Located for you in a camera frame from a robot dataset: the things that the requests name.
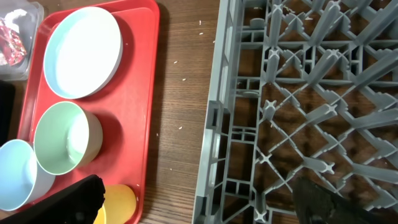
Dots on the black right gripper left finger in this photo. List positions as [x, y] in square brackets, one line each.
[77, 204]

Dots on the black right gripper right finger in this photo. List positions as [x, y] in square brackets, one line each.
[316, 204]

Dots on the yellow plastic cup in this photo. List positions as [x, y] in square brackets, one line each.
[119, 205]

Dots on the light blue bowl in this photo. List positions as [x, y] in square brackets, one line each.
[22, 178]

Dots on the mint green bowl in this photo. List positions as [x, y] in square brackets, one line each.
[66, 137]

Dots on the red foil wrapper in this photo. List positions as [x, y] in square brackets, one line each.
[12, 47]

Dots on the white napkin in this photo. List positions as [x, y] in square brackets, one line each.
[15, 14]

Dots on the grey dishwasher rack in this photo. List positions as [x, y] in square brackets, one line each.
[304, 88]

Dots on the red serving tray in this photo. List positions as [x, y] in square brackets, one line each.
[123, 106]

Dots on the black tray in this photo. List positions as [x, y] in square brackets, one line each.
[6, 104]

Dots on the light blue plate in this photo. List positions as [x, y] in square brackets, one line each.
[83, 53]

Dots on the clear plastic bin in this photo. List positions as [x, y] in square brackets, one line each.
[26, 27]

